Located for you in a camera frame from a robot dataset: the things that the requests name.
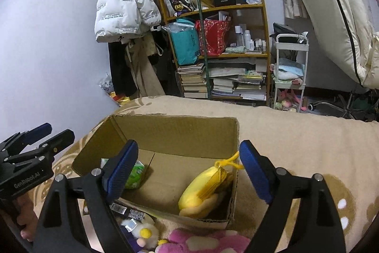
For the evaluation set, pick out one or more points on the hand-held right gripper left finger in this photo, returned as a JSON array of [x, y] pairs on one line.
[[123, 173]]

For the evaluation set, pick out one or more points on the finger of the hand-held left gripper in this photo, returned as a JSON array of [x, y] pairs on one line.
[[59, 142], [37, 133]]

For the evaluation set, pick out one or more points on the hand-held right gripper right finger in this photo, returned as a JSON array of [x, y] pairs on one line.
[[254, 173]]

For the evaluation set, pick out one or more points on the black and white plush toy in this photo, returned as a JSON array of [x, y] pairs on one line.
[[145, 233]]

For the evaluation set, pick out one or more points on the cardboard box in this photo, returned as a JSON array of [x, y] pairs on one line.
[[177, 128]]

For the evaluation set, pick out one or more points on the pink plush bear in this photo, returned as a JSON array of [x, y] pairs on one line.
[[204, 242]]

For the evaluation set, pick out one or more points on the person's left hand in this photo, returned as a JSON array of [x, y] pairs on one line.
[[28, 217]]

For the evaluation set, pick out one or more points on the green plastic packet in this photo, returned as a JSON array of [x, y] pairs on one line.
[[134, 177]]

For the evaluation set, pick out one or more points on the black barcode packet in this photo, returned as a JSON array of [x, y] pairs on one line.
[[130, 213]]

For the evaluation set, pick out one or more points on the yellow plush toy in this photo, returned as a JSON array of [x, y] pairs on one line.
[[198, 187]]

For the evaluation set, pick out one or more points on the snack bags pile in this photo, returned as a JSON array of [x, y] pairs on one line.
[[115, 97]]

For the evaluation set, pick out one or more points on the small plush toys pile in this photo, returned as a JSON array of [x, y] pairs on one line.
[[285, 100]]

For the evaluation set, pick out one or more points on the wide stack of books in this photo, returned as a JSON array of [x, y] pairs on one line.
[[239, 84]]

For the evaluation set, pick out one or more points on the black coat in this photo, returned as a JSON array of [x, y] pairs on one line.
[[118, 69]]

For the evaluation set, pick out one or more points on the beige trench coat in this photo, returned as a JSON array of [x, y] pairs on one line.
[[145, 72]]

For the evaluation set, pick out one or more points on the metal chair base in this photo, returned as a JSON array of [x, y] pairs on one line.
[[340, 107]]

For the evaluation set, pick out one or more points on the light blue cloth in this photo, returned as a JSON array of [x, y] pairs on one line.
[[291, 70]]

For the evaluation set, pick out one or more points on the small stack of books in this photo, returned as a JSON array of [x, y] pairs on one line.
[[192, 81]]

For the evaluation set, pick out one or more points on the white trolley cart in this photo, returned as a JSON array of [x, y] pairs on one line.
[[305, 63]]

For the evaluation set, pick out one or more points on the group of cosmetic bottles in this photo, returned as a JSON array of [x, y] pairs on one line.
[[251, 42]]

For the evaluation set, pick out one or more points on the green pole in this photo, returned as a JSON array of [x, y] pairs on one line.
[[204, 42]]

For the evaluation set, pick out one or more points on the red patterned bag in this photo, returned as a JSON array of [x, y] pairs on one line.
[[214, 36]]

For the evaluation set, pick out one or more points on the teal bag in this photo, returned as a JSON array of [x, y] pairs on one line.
[[185, 42]]

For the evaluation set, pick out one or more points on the black bag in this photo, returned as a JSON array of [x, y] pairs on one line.
[[284, 30]]

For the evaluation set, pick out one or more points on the wooden shelf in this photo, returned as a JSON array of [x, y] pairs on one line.
[[237, 6]]

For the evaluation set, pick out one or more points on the white bedding pile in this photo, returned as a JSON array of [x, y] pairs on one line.
[[331, 10]]

